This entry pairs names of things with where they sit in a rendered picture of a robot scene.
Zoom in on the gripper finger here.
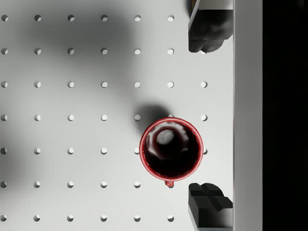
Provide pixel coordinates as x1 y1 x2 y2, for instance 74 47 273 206
187 0 234 53
188 182 234 231

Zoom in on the red mug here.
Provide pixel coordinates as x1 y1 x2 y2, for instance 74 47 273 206
139 117 204 187

